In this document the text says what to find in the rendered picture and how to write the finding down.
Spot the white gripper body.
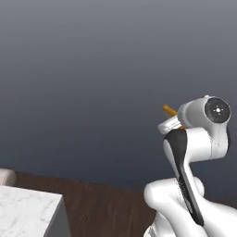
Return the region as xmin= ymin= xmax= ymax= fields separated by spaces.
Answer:
xmin=157 ymin=115 xmax=183 ymax=135

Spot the white marble counter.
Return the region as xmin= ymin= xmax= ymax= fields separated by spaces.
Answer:
xmin=0 ymin=184 xmax=72 ymax=237

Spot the beige stool cushion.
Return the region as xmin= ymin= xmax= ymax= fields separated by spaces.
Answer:
xmin=0 ymin=168 xmax=18 ymax=187

